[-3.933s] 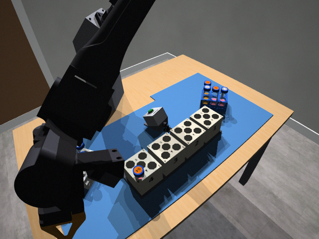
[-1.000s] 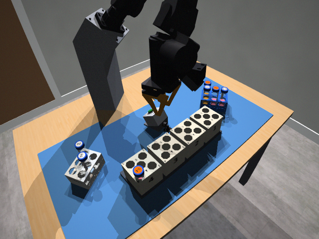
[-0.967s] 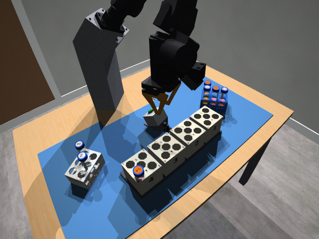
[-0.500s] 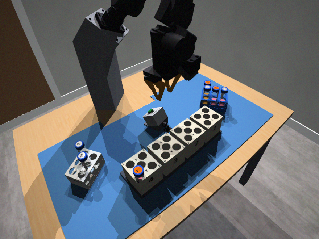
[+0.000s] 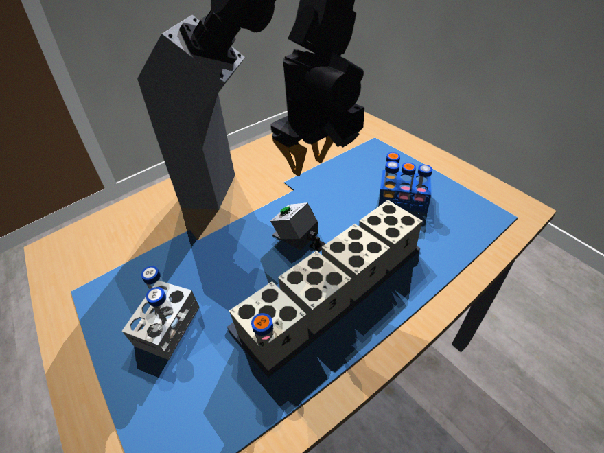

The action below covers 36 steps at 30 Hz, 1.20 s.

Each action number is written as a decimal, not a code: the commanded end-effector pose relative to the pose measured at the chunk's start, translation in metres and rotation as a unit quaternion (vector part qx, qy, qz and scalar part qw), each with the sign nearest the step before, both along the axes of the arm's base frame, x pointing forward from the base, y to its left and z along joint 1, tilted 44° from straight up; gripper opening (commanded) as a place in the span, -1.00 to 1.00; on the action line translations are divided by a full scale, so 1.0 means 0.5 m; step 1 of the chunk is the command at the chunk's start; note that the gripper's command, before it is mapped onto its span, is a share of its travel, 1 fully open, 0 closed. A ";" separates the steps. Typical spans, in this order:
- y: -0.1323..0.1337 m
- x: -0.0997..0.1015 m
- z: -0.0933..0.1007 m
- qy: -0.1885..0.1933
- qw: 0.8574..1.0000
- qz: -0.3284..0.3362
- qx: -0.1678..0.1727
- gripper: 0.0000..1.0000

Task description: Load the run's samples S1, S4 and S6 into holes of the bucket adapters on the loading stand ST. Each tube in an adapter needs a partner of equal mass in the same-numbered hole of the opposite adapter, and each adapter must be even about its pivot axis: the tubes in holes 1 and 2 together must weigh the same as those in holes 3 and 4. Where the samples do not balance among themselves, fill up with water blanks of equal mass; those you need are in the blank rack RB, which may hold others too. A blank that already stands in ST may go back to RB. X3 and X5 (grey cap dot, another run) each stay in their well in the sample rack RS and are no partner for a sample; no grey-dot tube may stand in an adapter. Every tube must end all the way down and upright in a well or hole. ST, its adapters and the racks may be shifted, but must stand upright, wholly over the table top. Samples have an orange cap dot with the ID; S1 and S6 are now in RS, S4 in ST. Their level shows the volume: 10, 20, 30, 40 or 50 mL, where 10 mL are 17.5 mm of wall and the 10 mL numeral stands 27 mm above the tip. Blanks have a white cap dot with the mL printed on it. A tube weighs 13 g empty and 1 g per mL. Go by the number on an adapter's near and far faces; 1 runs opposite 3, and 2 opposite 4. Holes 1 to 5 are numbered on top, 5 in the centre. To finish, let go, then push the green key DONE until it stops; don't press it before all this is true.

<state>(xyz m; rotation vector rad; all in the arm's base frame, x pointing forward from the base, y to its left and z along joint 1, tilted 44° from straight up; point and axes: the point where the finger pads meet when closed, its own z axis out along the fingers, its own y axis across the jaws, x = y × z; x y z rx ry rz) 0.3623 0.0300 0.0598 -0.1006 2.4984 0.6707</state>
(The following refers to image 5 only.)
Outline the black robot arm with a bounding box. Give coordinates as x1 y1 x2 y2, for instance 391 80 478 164
179 0 364 148

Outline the blue flat mat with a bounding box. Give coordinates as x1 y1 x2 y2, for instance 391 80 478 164
71 138 518 453

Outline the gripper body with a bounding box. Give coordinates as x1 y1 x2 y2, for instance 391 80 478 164
270 91 329 147

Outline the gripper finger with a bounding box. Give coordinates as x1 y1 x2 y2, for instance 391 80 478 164
311 136 333 163
272 139 307 176

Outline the beige bucket adapter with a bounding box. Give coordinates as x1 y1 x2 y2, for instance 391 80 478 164
321 224 390 301
359 200 422 271
229 282 309 371
278 251 351 334

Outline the blue tube rack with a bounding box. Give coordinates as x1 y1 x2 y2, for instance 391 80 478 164
378 170 431 213

